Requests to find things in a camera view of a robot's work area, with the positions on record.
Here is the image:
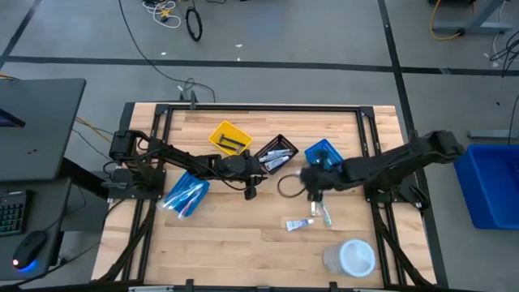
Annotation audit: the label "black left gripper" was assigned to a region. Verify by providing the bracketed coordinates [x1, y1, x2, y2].
[221, 150, 265, 200]

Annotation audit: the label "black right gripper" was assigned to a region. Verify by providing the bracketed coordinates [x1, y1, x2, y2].
[299, 161, 345, 203]

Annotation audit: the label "blue toothbrush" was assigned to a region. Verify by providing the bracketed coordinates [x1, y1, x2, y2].
[156, 182, 195, 212]
[165, 184, 203, 214]

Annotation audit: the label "green wrapped toothbrush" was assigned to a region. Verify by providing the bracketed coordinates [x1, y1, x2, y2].
[319, 201, 334, 227]

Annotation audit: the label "blue plastic basket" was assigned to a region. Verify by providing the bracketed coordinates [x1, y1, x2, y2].
[164, 170, 211, 220]
[303, 138, 345, 174]

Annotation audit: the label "black plastic basket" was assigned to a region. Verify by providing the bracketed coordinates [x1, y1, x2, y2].
[254, 134, 300, 176]

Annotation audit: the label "yellow plastic basket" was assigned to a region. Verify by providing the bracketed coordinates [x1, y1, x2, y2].
[208, 120, 254, 157]

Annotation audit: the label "clear jar with white lid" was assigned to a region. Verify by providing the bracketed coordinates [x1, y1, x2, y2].
[323, 238, 376, 279]

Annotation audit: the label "large blue plastic bin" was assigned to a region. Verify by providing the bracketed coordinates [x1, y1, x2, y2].
[453, 144, 519, 230]

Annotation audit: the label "grey metal bar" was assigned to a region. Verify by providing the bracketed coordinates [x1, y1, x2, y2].
[467, 129, 519, 141]

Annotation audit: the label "grey lower desk surface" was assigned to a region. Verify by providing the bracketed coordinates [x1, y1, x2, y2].
[0, 178, 72, 281]

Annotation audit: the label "black desk top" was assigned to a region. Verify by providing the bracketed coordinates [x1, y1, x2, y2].
[0, 78, 87, 183]

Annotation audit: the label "black computer mouse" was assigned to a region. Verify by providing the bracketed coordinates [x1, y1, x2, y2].
[11, 230, 48, 271]

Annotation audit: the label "grey metal stand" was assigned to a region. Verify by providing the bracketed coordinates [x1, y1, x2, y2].
[431, 0, 515, 36]

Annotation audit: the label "black backlit keyboard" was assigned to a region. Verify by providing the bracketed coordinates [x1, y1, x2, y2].
[0, 190, 28, 238]

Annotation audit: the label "dark display screen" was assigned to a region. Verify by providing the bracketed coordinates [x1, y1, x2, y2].
[0, 107, 26, 129]

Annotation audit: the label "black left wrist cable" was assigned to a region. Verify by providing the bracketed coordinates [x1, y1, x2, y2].
[218, 177, 252, 192]

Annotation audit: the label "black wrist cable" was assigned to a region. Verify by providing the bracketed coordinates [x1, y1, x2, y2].
[277, 173, 310, 200]
[218, 177, 252, 192]

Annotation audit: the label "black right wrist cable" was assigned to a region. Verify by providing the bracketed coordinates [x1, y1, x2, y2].
[277, 173, 310, 200]

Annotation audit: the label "black frame strut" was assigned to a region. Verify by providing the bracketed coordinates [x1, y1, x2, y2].
[93, 197, 160, 284]
[371, 201, 434, 287]

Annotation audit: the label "thin yellow cable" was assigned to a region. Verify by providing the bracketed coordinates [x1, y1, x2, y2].
[75, 116, 118, 146]

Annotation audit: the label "coiled black cable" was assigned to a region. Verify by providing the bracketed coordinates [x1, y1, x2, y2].
[185, 6, 204, 43]

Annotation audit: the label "long black floor cable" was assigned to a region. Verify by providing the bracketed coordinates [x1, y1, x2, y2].
[118, 0, 217, 105]

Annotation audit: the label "white cable bundle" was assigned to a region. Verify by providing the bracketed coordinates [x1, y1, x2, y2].
[141, 0, 182, 30]

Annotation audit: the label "yellow floor cable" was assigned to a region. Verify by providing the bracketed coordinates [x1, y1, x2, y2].
[429, 0, 476, 41]

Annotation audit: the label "tangled black cables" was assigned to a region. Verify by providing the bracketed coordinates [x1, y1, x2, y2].
[489, 30, 519, 78]

